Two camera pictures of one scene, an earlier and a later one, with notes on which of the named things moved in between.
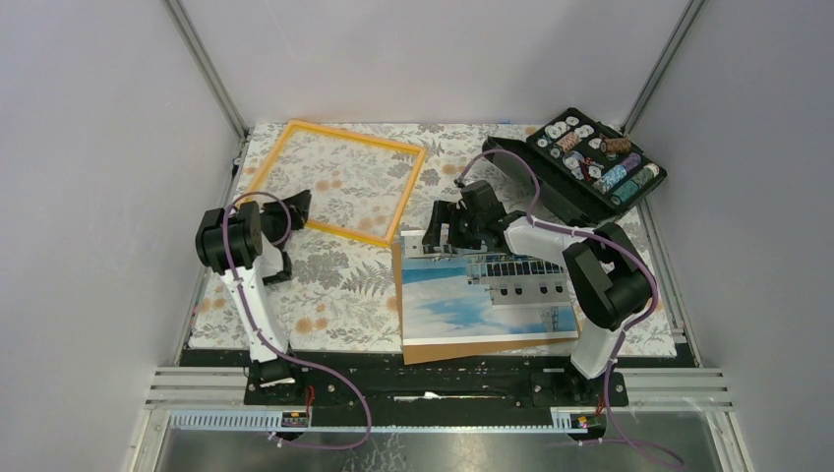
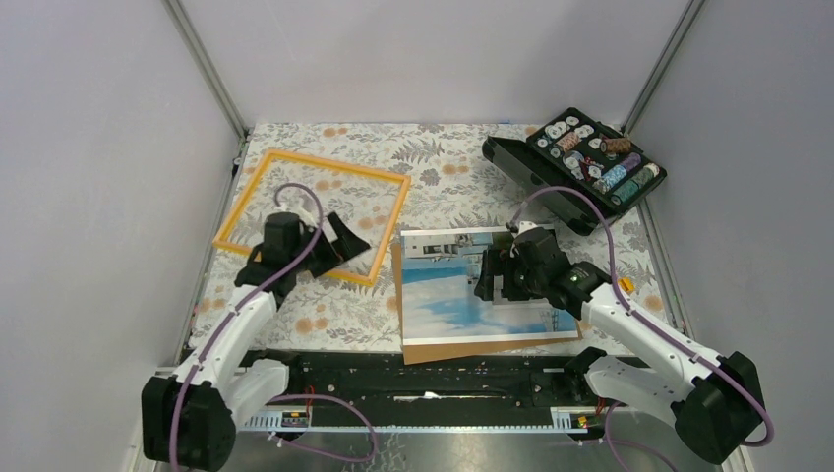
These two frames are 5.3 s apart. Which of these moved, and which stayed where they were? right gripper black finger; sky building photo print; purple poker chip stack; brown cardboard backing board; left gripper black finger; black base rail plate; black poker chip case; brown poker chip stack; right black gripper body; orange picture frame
Moved: right gripper black finger; right black gripper body; left gripper black finger; orange picture frame
Stayed: black poker chip case; sky building photo print; purple poker chip stack; brown cardboard backing board; brown poker chip stack; black base rail plate
